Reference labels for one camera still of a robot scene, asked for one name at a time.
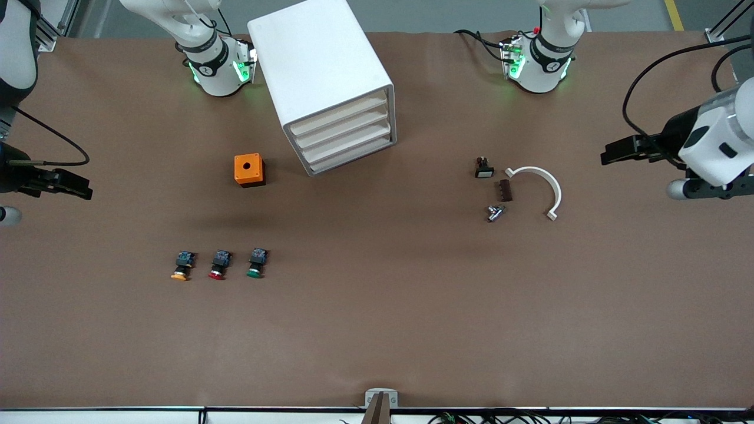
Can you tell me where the green push button switch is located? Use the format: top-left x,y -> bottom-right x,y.
246,247 -> 270,279

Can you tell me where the orange button box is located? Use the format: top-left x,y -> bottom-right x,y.
234,153 -> 266,188

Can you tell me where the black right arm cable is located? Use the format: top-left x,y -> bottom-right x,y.
9,105 -> 90,167

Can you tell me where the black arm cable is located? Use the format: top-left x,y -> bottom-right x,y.
623,35 -> 754,142
9,105 -> 90,167
711,44 -> 754,94

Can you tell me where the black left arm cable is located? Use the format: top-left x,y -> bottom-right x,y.
711,44 -> 754,94
623,35 -> 754,142

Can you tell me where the white curved bracket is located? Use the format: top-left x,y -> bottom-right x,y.
505,166 -> 563,221

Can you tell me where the aluminium frame profile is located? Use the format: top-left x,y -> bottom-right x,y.
57,0 -> 81,37
704,0 -> 754,47
35,15 -> 58,52

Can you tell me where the yellow push button switch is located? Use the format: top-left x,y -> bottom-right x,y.
171,250 -> 197,281

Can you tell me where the red push button switch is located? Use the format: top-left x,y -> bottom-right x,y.
208,249 -> 234,281

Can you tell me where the black base cable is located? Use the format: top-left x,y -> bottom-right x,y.
454,29 -> 508,61

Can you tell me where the white table edge rail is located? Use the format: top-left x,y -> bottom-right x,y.
0,406 -> 754,424

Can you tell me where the black cable bundle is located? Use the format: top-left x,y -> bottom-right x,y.
339,409 -> 754,424

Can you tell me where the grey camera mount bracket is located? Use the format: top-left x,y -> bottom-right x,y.
365,388 -> 399,409

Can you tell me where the brown camera pole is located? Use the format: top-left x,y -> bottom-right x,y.
361,393 -> 392,424

